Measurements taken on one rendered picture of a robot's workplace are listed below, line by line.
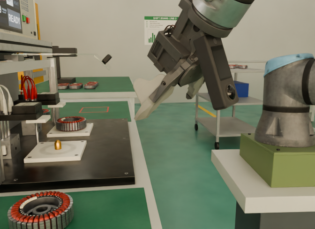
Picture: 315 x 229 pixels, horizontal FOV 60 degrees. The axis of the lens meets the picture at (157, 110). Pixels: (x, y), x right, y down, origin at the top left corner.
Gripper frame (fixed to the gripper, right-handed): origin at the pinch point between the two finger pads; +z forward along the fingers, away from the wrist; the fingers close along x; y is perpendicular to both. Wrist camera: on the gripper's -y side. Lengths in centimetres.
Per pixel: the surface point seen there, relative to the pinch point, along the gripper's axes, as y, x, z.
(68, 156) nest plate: 14.5, 6.2, 33.6
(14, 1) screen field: 64, 0, 18
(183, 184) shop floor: 0, -114, 149
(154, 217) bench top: -13.5, 7.2, 14.0
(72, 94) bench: 114, -74, 140
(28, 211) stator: 2.2, 23.9, 21.6
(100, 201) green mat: -3.4, 11.0, 21.6
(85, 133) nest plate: 26, -10, 47
